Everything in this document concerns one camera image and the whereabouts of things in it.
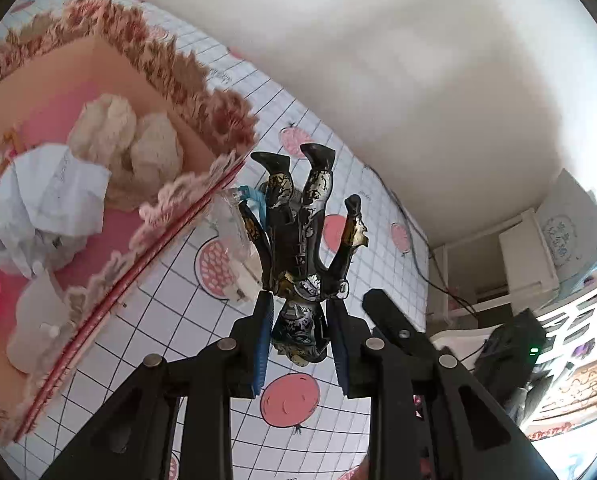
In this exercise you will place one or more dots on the purple flower decoration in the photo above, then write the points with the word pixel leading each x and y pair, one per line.
pixel 585 347

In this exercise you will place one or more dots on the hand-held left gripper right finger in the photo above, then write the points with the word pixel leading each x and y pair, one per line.
pixel 339 345

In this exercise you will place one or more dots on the pink floral gift box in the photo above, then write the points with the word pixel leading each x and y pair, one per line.
pixel 128 80

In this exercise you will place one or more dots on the white box with teal clip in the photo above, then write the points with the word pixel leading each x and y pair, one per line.
pixel 38 320

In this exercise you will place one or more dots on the white paper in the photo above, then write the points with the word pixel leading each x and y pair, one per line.
pixel 43 200

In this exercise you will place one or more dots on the white shelf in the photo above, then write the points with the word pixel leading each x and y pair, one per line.
pixel 528 260

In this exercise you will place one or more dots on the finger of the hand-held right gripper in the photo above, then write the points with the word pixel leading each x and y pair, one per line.
pixel 393 320

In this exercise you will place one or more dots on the white blue book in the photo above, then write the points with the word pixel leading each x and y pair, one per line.
pixel 568 230

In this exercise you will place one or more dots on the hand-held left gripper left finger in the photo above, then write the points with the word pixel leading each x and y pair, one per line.
pixel 263 340

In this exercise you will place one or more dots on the white cutout chair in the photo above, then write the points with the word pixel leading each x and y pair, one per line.
pixel 578 310

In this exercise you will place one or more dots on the black gold action figure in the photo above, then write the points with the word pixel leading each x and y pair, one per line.
pixel 303 240

